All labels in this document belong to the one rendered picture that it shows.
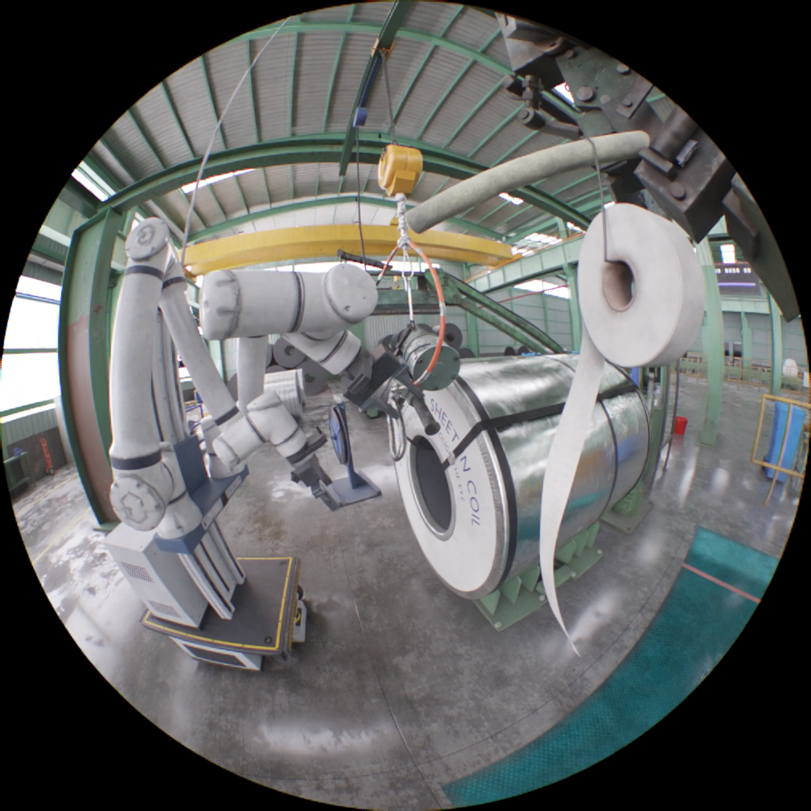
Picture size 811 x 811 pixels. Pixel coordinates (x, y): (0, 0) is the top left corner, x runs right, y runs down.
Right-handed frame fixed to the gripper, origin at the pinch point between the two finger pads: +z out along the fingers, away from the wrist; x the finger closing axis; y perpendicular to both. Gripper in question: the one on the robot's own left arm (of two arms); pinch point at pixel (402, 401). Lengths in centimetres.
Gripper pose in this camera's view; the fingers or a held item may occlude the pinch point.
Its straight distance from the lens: 60.2
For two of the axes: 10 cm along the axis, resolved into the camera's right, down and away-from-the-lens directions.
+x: -7.2, 6.6, 2.3
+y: -2.7, -5.6, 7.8
